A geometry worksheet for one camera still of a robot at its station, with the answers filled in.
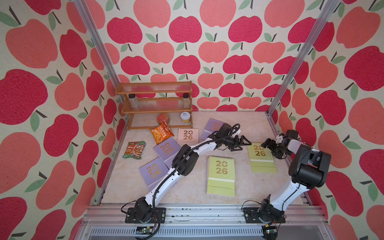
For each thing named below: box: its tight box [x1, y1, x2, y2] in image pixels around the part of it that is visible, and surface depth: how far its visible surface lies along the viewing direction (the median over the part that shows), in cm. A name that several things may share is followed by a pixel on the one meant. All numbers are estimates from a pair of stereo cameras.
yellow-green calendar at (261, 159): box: [247, 142, 278, 174], surface depth 96 cm
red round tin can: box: [157, 113, 169, 124], surface depth 114 cm
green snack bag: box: [122, 140, 146, 160], surface depth 100 cm
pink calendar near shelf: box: [177, 128, 199, 147], surface depth 107 cm
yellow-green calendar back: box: [206, 156, 236, 197], surface depth 84 cm
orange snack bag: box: [150, 122, 175, 145], surface depth 104 cm
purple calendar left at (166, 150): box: [153, 137, 182, 170], surface depth 100 cm
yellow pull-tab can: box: [180, 111, 191, 123], surface depth 113 cm
